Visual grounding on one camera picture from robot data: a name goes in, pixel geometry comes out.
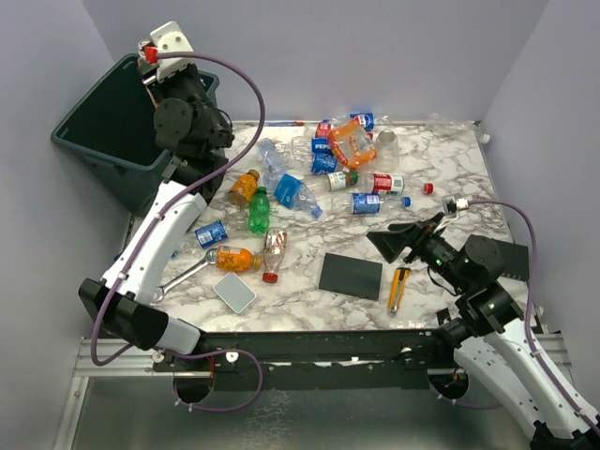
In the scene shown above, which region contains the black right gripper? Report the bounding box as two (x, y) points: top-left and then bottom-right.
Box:
(367, 211), (472, 292)

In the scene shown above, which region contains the blue label clear bottle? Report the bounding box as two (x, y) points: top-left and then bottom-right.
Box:
(331, 193), (412, 216)

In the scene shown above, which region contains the red label clear bottle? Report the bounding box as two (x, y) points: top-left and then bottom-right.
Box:
(357, 172), (434, 197)

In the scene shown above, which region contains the red cap clear bottle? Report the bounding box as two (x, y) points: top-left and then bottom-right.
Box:
(262, 228), (288, 284)

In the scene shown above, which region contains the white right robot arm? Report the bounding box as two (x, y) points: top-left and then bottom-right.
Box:
(367, 214), (599, 449)

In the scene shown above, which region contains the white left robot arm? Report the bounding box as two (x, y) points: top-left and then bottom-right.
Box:
(79, 59), (233, 370)

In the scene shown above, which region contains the dark green plastic bin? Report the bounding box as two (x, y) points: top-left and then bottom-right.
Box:
(51, 54), (233, 217)

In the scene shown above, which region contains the yellow utility knife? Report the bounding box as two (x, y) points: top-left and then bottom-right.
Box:
(387, 267), (412, 315)

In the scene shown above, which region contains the black rectangular box centre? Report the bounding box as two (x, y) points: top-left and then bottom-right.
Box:
(318, 253), (383, 301)

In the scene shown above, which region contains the blue label bottle middle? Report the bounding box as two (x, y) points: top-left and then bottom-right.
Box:
(310, 154), (343, 175)

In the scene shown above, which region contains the small orange juice bottle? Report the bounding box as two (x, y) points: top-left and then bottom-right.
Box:
(228, 170), (260, 209)

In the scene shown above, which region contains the big orange bottle at back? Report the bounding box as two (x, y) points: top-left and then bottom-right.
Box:
(327, 118), (377, 171)

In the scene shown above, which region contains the clear crushed water bottle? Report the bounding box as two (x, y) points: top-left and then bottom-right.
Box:
(257, 138), (290, 173)

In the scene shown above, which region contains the pepsi bottle upper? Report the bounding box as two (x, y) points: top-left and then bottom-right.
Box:
(291, 136), (332, 158)

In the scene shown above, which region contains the pepsi bottle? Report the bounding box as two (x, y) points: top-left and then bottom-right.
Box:
(330, 112), (393, 131)
(291, 136), (332, 158)

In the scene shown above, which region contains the pepsi bottle at back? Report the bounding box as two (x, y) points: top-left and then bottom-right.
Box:
(330, 112), (393, 131)

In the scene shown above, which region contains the black box right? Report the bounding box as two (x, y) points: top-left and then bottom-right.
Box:
(496, 240), (530, 281)

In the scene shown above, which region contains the green plastic bottle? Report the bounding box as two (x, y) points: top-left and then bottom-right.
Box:
(247, 187), (270, 234)

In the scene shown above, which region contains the red label bottle at back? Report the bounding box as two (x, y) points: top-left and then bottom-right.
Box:
(305, 120), (332, 139)

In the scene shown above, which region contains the blue label bottle left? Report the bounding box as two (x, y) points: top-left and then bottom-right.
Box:
(172, 218), (245, 259)

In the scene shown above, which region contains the silver wrench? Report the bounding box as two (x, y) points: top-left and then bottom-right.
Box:
(152, 248), (218, 303)

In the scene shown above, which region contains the orange juice bottle lying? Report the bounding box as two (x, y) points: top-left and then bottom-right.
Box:
(207, 246), (263, 273)

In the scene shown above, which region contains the white grey rectangular case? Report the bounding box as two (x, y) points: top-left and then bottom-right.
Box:
(213, 273), (257, 314)

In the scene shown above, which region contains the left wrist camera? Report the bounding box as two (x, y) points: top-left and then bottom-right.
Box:
(138, 21), (193, 84)

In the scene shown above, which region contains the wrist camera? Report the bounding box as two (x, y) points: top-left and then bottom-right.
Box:
(138, 21), (193, 84)
(442, 195), (470, 218)

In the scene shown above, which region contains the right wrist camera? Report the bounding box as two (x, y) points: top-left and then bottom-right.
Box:
(442, 195), (470, 218)

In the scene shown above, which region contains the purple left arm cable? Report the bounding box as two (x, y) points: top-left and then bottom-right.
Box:
(89, 51), (267, 414)

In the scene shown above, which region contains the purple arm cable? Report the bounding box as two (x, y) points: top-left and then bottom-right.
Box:
(428, 199), (600, 437)
(89, 51), (267, 414)

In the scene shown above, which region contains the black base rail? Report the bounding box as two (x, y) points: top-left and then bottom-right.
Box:
(154, 329), (457, 391)

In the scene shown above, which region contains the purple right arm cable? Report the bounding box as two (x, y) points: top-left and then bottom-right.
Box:
(428, 199), (600, 437)

